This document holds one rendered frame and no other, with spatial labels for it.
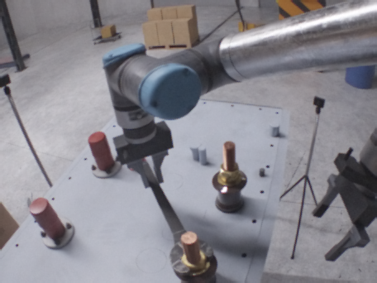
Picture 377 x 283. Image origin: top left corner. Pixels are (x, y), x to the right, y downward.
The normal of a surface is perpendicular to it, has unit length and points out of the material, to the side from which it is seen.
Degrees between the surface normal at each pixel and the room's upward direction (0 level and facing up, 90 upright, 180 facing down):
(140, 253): 0
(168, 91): 90
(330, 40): 88
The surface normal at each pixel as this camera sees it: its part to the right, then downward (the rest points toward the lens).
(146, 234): -0.11, -0.80
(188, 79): 0.55, 0.44
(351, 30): -0.83, 0.25
